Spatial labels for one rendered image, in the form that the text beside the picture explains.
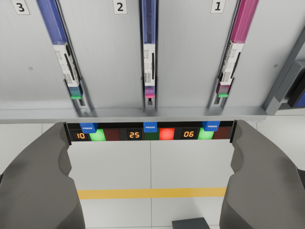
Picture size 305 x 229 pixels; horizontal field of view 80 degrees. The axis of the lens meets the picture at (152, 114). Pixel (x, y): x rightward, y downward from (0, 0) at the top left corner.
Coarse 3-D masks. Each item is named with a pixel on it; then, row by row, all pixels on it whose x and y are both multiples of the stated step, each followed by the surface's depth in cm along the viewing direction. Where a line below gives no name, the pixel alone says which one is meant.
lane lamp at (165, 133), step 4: (160, 128) 36; (164, 128) 36; (168, 128) 36; (172, 128) 36; (160, 132) 36; (164, 132) 37; (168, 132) 37; (172, 132) 37; (160, 136) 37; (164, 136) 37; (168, 136) 37; (172, 136) 37
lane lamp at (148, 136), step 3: (147, 132) 36; (150, 132) 36; (153, 132) 36; (156, 132) 36; (147, 135) 37; (150, 135) 37; (153, 135) 37; (156, 135) 37; (147, 138) 38; (150, 138) 38; (153, 138) 38; (156, 138) 38
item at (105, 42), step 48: (0, 0) 20; (96, 0) 20; (192, 0) 20; (240, 0) 20; (288, 0) 20; (0, 48) 23; (48, 48) 24; (96, 48) 24; (192, 48) 24; (288, 48) 24; (0, 96) 29; (48, 96) 29; (96, 96) 29; (144, 96) 29; (192, 96) 29; (240, 96) 30
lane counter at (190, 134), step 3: (183, 129) 36; (186, 129) 36; (189, 129) 36; (192, 129) 36; (195, 129) 36; (183, 132) 37; (186, 132) 37; (189, 132) 37; (192, 132) 37; (195, 132) 37; (183, 135) 37; (186, 135) 37; (189, 135) 37; (192, 135) 37; (195, 135) 37; (183, 138) 38; (186, 138) 38; (189, 138) 38; (192, 138) 38
